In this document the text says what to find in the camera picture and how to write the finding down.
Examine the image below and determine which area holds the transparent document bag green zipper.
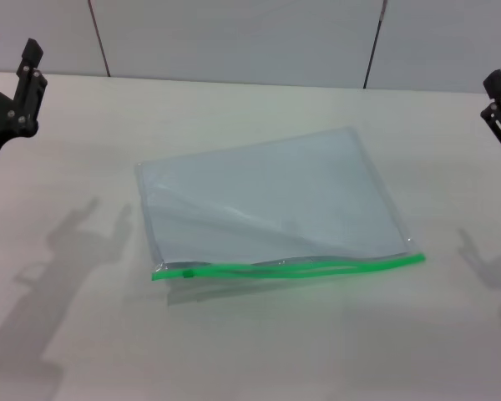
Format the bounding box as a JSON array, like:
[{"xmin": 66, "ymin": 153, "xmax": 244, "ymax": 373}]
[{"xmin": 133, "ymin": 124, "xmax": 427, "ymax": 293}]

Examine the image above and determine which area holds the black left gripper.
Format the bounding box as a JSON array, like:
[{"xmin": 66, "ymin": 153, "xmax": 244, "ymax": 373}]
[{"xmin": 0, "ymin": 23, "xmax": 48, "ymax": 189}]

